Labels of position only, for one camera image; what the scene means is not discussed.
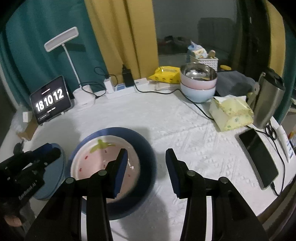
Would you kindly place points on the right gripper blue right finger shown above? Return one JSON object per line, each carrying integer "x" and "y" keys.
{"x": 176, "y": 170}

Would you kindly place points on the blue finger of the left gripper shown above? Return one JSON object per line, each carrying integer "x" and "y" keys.
{"x": 45, "y": 148}
{"x": 49, "y": 156}

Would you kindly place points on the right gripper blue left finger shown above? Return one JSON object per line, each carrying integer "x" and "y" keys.
{"x": 118, "y": 171}

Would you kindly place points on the light blue plate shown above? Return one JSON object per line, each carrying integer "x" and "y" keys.
{"x": 53, "y": 176}

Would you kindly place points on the pink strawberry bowl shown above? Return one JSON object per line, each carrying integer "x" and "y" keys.
{"x": 97, "y": 153}

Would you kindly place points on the large dark blue bowl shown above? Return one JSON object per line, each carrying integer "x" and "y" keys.
{"x": 139, "y": 139}

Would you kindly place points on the cardboard box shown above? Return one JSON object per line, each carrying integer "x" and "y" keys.
{"x": 28, "y": 133}

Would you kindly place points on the small white box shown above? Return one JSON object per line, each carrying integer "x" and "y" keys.
{"x": 27, "y": 116}

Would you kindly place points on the tablet showing clock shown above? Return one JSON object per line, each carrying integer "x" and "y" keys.
{"x": 50, "y": 100}

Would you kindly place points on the white textured tablecloth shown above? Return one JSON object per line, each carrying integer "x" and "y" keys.
{"x": 172, "y": 122}

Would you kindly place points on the white power strip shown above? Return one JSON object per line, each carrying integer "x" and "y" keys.
{"x": 143, "y": 85}

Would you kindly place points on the light blue bowl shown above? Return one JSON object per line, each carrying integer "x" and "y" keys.
{"x": 196, "y": 95}

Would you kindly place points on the yellow tissue pack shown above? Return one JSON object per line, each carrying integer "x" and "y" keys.
{"x": 231, "y": 112}

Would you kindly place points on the black charger adapter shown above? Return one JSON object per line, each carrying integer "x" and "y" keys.
{"x": 127, "y": 76}

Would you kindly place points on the white charger adapter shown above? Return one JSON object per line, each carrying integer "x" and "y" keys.
{"x": 108, "y": 85}

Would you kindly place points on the teal curtain left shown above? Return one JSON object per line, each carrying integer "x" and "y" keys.
{"x": 41, "y": 40}

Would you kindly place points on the teal curtain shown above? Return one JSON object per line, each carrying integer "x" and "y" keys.
{"x": 41, "y": 40}
{"x": 289, "y": 71}

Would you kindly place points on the black smartphone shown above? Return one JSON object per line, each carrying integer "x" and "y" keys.
{"x": 259, "y": 157}

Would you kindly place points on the yellow wipes packet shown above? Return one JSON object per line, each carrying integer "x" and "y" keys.
{"x": 167, "y": 74}

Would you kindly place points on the pink steel-lined bowl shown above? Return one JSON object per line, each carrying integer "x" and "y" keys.
{"x": 198, "y": 76}

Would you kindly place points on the grey folded cloth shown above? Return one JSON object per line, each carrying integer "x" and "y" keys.
{"x": 233, "y": 83}

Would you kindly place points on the steel thermos flask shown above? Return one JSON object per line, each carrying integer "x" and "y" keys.
{"x": 266, "y": 96}

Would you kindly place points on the white storage basket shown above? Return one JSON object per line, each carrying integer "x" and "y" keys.
{"x": 198, "y": 54}

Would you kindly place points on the yellow curtain left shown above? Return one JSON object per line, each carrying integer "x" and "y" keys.
{"x": 126, "y": 36}

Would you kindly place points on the yellow curtain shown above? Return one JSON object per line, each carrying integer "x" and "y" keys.
{"x": 277, "y": 39}
{"x": 126, "y": 36}

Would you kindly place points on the teal curtain right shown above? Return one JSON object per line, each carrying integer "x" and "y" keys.
{"x": 289, "y": 71}

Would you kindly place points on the yellow curtain right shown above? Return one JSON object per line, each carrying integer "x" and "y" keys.
{"x": 277, "y": 39}

